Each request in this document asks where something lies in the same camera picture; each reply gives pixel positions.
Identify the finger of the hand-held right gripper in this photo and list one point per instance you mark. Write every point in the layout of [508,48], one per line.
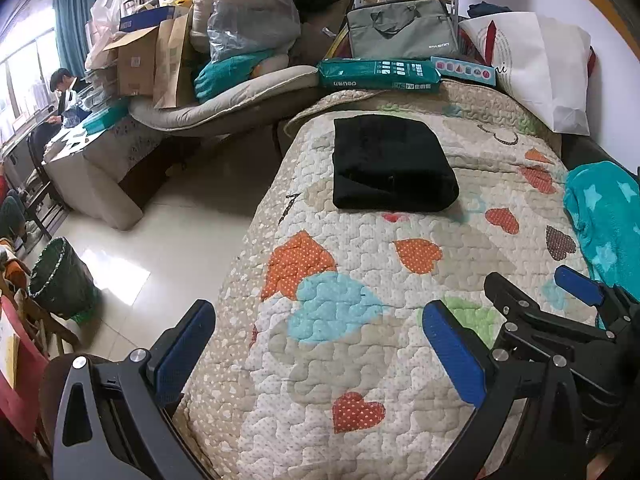
[580,285]
[520,300]

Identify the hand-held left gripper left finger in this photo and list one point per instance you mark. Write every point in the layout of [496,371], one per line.
[182,355]

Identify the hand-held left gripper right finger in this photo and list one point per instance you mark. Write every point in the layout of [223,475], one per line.
[452,355]

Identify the black pants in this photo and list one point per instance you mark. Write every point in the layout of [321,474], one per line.
[390,165]

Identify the teal star print blanket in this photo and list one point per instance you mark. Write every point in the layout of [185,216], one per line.
[605,205]

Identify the green trash bin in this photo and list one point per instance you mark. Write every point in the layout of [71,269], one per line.
[62,285]

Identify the quilted heart print blanket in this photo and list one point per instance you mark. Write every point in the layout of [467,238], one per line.
[350,260]

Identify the red cloth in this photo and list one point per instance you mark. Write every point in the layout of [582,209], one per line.
[25,375]

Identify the grey patterned mattress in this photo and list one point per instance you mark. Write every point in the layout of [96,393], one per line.
[100,175]

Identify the white paper bag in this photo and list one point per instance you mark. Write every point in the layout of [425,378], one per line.
[540,70]

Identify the dark wooden chair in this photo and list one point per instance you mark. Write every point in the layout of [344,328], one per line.
[42,180]

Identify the light blue shapes box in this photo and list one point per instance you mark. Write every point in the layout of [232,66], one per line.
[462,67]

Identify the stack of teal boxes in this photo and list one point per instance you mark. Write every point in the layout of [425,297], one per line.
[105,116]

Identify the grey folded mattress pad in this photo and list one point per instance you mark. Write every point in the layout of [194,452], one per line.
[225,105]

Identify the green paper ream package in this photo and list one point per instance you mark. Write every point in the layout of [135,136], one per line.
[375,72]

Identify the dark blue cloth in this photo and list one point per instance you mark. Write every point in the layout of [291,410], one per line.
[490,10]

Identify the open cardboard box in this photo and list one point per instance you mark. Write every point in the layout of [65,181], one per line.
[135,65]

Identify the brown paper bag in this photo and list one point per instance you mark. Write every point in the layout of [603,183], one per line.
[172,60]

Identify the grey laptop bag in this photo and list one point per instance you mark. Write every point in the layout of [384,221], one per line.
[400,30]

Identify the brown cushion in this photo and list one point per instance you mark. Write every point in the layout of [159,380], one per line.
[312,42]

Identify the clear plastic bag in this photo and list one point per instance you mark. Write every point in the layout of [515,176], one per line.
[250,25]

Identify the blue cardboard box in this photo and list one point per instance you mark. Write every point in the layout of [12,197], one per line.
[145,17]

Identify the white bundled bedding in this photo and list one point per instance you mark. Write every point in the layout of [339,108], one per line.
[200,10]

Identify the white plastic bag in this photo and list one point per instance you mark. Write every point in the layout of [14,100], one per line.
[105,15]

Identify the teal curtain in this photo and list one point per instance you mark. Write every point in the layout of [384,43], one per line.
[75,15]

